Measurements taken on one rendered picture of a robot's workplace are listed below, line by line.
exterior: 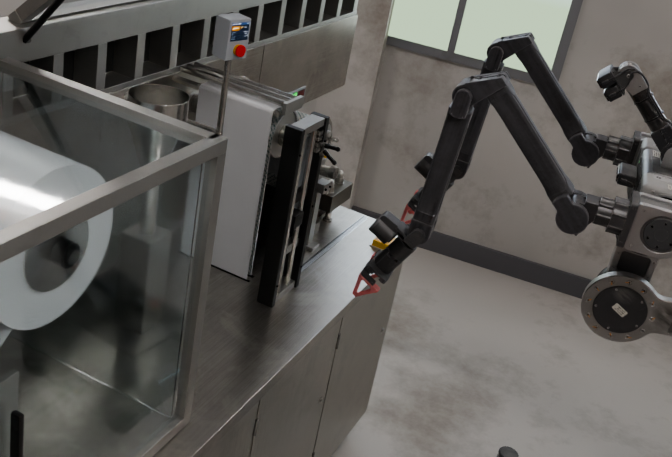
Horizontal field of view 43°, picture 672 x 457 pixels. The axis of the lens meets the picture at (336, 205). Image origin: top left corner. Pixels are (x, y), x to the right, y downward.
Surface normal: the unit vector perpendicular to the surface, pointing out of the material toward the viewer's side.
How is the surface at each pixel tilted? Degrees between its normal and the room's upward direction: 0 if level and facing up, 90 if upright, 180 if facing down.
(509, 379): 0
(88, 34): 90
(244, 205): 90
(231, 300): 0
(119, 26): 90
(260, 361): 0
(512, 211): 90
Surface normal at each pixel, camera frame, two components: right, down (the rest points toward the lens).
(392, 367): 0.18, -0.89
